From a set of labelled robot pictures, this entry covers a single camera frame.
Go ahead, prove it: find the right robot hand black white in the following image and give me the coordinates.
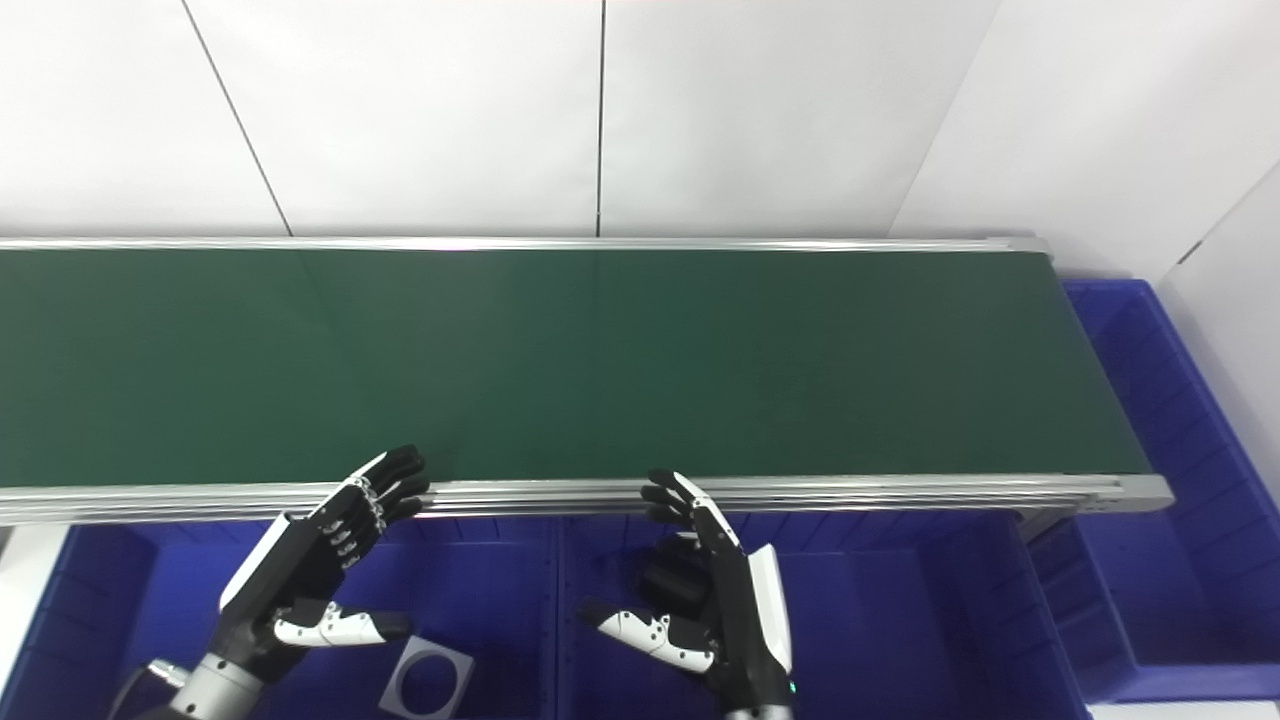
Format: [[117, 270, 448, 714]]
[[578, 470, 796, 713]]

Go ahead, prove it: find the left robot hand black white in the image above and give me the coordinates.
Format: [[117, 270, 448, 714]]
[[210, 445, 431, 683]]

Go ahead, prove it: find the white square part round hole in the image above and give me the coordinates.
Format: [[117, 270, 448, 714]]
[[378, 635, 477, 720]]

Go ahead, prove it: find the black part in bin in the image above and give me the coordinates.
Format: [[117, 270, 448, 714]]
[[638, 535, 713, 613]]

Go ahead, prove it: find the blue plastic bin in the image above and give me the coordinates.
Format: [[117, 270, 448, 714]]
[[0, 514, 561, 720], [553, 510, 1093, 720], [1028, 278, 1280, 707]]

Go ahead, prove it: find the green conveyor belt aluminium frame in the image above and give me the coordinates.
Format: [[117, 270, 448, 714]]
[[0, 236, 1176, 528]]

